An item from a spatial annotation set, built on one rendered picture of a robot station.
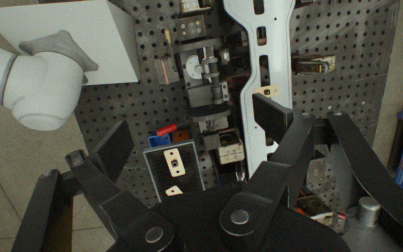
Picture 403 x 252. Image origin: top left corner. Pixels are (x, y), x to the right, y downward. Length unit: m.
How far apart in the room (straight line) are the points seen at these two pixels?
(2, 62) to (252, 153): 0.80
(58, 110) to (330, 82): 1.16
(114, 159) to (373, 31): 1.27
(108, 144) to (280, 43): 0.62
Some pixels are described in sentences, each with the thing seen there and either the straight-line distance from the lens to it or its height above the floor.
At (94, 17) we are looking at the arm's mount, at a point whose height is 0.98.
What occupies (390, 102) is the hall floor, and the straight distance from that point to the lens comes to 2.61.
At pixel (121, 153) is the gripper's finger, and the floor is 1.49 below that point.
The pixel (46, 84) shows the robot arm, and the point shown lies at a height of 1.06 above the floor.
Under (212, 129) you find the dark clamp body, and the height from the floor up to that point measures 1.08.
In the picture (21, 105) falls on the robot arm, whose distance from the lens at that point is 0.70.
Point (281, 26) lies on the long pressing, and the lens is 0.71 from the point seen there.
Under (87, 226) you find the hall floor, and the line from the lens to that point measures 2.62.
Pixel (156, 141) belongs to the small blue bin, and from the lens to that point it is 1.05.
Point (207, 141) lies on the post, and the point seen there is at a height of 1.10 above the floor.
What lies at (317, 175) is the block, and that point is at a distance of 0.92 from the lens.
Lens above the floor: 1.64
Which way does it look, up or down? 69 degrees down
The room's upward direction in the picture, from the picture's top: 167 degrees clockwise
